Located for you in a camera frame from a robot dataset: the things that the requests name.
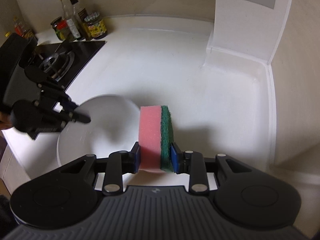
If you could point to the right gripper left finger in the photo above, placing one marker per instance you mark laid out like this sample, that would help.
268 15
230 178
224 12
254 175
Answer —
117 164

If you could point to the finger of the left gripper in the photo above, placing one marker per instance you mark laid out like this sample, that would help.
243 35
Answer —
65 111
65 94

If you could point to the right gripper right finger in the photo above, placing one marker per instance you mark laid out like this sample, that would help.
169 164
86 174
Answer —
221 175

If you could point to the white ceramic bowl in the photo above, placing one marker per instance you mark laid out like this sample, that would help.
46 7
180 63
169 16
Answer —
113 127

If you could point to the pink green sponge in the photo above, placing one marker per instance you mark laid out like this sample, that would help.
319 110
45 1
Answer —
155 137

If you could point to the black gas stove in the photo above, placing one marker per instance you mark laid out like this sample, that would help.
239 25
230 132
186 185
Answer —
64 61

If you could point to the yellow cap clear bottle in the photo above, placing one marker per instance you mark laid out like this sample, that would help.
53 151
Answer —
71 21

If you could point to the red lid jar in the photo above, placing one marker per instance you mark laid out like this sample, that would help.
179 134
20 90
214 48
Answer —
65 31

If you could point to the green pickle jar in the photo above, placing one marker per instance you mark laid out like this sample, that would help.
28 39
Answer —
54 25

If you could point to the yellow label sauce jar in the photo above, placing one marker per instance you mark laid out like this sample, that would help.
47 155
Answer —
96 25

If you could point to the red sauce bottle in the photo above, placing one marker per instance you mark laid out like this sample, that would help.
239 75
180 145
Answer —
22 28

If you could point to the black cap dark bottle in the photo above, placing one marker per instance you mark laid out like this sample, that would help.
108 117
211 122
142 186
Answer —
80 14

